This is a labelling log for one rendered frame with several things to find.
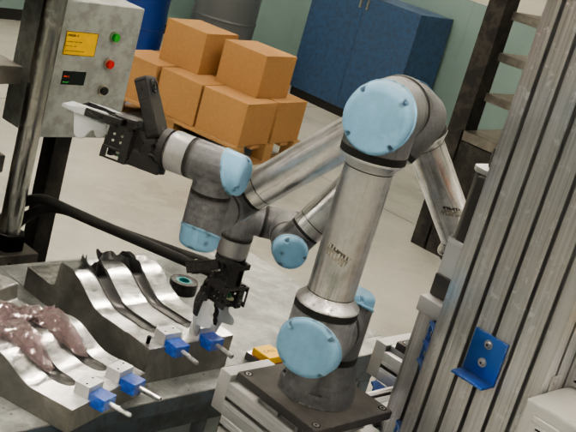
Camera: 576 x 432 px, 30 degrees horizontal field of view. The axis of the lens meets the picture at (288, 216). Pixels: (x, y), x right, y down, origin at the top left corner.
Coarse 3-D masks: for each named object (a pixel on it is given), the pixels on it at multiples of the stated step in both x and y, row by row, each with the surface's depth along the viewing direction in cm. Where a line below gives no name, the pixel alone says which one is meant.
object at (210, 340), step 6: (192, 324) 253; (192, 330) 253; (204, 330) 252; (210, 330) 254; (198, 336) 252; (204, 336) 251; (210, 336) 251; (216, 336) 252; (204, 342) 251; (210, 342) 249; (216, 342) 250; (222, 342) 252; (204, 348) 251; (210, 348) 250; (216, 348) 251; (222, 348) 249; (228, 354) 248
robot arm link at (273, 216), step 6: (270, 210) 242; (276, 210) 242; (282, 210) 243; (288, 210) 245; (270, 216) 241; (276, 216) 241; (282, 216) 240; (288, 216) 240; (294, 216) 242; (264, 222) 241; (270, 222) 241; (276, 222) 239; (264, 228) 241; (270, 228) 240; (264, 234) 242; (270, 234) 238
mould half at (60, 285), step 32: (32, 288) 271; (64, 288) 261; (96, 288) 258; (128, 288) 264; (160, 288) 271; (96, 320) 253; (128, 320) 252; (160, 320) 257; (192, 320) 261; (128, 352) 245; (160, 352) 243; (192, 352) 251
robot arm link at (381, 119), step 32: (352, 96) 174; (384, 96) 172; (416, 96) 177; (352, 128) 174; (384, 128) 173; (416, 128) 177; (352, 160) 177; (384, 160) 175; (352, 192) 179; (384, 192) 180; (352, 224) 180; (320, 256) 185; (352, 256) 182; (320, 288) 185; (352, 288) 185; (288, 320) 186; (320, 320) 184; (352, 320) 187; (288, 352) 187; (320, 352) 184
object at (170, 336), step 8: (160, 328) 245; (168, 328) 246; (176, 328) 247; (160, 336) 244; (168, 336) 244; (176, 336) 246; (168, 344) 243; (176, 344) 243; (184, 344) 244; (168, 352) 243; (176, 352) 242; (184, 352) 242; (192, 360) 240
